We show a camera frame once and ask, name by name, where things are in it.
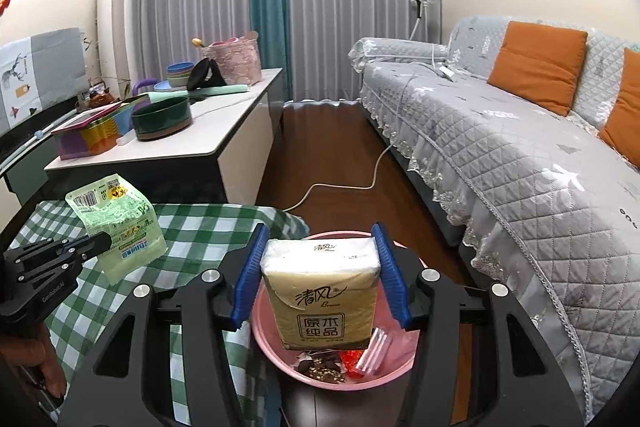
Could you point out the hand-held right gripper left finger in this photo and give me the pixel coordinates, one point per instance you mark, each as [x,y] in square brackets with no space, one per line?
[252,277]

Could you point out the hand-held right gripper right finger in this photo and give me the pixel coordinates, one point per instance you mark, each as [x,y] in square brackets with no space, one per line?
[390,277]

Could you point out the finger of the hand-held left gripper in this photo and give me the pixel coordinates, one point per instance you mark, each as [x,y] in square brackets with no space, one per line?
[90,244]

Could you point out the green snack packet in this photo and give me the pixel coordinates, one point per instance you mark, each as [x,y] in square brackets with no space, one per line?
[125,227]

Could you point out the beige tissue pack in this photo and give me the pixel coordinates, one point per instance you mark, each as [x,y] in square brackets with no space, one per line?
[320,292]

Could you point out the pink plastic basin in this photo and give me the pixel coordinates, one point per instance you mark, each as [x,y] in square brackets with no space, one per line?
[272,347]

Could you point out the clear straw packet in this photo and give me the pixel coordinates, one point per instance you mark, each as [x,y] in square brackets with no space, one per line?
[372,352]

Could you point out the red plastic bag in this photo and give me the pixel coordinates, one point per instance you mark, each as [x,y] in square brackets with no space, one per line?
[352,359]

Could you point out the brown gold scrunchie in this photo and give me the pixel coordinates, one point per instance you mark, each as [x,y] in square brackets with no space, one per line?
[325,369]

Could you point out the person's left hand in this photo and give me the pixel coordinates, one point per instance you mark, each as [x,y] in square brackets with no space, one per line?
[30,349]

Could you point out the green checkered tablecloth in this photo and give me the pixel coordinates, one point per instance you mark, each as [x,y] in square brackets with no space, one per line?
[200,227]

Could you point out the dark television cabinet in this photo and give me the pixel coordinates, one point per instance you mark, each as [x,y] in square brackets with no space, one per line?
[25,177]

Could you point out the colourful box pink lid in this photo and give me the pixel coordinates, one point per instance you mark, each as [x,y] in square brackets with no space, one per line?
[85,139]

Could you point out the dark green round box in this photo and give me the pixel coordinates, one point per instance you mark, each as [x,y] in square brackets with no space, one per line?
[160,117]

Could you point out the brown teapot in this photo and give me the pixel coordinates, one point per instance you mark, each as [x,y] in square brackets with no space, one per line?
[100,97]

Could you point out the white top coffee table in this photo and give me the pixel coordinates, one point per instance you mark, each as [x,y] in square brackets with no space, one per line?
[200,132]

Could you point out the sofa with grey quilted cover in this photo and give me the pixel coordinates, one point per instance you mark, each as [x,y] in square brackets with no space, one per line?
[500,167]

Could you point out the light blue plate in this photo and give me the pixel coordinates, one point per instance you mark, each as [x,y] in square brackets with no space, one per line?
[167,87]

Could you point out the television with grey cover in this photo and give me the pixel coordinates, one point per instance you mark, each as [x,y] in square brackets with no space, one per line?
[45,72]

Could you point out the mint green tray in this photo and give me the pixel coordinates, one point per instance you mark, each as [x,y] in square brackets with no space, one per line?
[225,90]

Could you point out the blue plastic bowl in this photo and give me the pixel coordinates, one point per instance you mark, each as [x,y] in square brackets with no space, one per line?
[180,68]

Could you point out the black round pouch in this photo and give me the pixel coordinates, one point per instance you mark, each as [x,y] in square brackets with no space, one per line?
[195,77]

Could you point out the white power adapter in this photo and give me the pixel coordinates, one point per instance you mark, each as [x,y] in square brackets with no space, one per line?
[448,73]

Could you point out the pink woven basket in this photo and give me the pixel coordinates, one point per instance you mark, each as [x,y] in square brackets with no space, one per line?
[237,59]

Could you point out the white standing air conditioner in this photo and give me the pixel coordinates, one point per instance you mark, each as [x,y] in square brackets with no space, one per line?
[116,22]

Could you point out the yellow topped stick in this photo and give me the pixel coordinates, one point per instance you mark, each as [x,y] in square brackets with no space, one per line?
[197,42]

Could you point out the orange cushion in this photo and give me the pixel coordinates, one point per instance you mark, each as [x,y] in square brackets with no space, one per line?
[537,64]
[625,117]

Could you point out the teal curtain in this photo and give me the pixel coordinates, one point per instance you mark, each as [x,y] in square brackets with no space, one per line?
[267,7]

